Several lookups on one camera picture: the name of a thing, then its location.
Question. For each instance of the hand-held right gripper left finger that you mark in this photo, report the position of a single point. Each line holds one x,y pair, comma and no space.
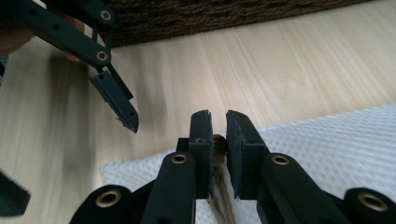
202,155

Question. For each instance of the brown woven basket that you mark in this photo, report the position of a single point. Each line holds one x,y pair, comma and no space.
218,15

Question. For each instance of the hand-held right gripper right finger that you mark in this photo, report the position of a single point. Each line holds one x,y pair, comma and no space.
246,155

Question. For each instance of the white zippered fabric bag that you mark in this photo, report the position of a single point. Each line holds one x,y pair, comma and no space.
327,149

